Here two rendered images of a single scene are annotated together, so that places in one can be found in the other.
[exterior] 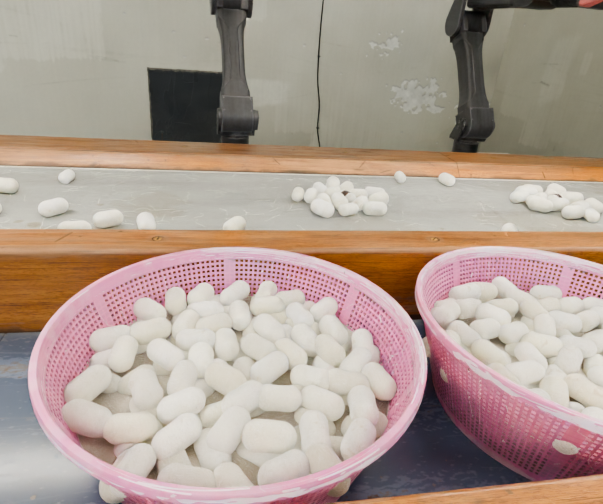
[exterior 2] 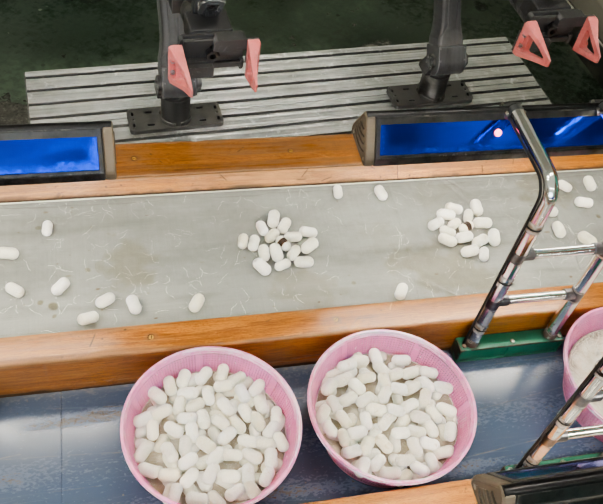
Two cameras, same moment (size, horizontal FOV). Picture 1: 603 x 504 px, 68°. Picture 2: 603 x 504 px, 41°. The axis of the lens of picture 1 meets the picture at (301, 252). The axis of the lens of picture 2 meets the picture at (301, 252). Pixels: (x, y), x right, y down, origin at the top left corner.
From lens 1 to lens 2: 93 cm
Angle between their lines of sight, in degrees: 25
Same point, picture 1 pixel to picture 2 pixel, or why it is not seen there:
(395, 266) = (306, 343)
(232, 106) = not seen: hidden behind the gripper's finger
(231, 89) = not seen: hidden behind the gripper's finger
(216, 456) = (207, 486)
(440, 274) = (331, 356)
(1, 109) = not seen: outside the picture
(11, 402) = (89, 443)
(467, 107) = (437, 45)
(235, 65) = (175, 30)
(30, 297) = (77, 376)
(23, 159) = not seen: outside the picture
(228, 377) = (208, 447)
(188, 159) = (141, 182)
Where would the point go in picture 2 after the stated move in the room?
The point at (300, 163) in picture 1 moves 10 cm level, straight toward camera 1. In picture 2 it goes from (245, 177) to (244, 216)
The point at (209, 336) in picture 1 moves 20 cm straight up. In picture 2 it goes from (194, 418) to (198, 347)
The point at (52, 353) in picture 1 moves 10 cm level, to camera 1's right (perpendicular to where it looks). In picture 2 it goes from (126, 441) to (195, 445)
